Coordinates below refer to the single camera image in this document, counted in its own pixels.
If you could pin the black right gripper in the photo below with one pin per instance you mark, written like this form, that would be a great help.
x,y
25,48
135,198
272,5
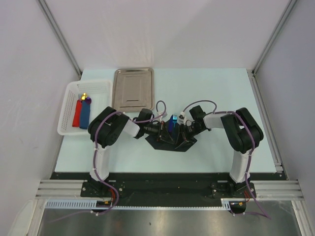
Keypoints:
x,y
181,141

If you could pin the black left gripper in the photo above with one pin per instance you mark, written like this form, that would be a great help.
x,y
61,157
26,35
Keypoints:
x,y
163,135

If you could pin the black paper napkin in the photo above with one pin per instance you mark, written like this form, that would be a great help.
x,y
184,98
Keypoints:
x,y
167,147

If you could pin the blue metal fork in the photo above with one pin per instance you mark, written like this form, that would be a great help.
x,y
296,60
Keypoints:
x,y
174,122

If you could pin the purple blue metal knife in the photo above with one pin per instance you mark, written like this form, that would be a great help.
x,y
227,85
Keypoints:
x,y
170,125

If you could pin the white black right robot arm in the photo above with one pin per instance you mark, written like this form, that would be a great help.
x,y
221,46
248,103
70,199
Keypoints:
x,y
242,131

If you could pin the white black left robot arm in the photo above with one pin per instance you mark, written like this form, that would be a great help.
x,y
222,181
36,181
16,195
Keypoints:
x,y
106,128

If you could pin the blue rolled napkin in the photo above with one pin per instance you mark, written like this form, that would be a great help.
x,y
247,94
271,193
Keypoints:
x,y
84,115

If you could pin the red rolled napkin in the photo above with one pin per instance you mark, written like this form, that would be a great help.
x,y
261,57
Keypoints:
x,y
76,118

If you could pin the stainless steel tray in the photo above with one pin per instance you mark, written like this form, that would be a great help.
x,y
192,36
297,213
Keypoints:
x,y
133,90

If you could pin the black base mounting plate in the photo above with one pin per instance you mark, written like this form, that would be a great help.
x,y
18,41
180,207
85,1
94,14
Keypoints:
x,y
165,190

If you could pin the gold metal fork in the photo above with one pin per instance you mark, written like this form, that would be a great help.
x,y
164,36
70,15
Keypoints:
x,y
84,96

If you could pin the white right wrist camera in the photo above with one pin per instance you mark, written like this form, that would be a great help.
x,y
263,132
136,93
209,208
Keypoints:
x,y
182,118

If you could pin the aluminium frame rail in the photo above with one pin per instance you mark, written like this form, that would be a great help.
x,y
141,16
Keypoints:
x,y
59,189

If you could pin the white slotted cable duct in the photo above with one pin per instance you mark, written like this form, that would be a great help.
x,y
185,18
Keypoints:
x,y
59,203

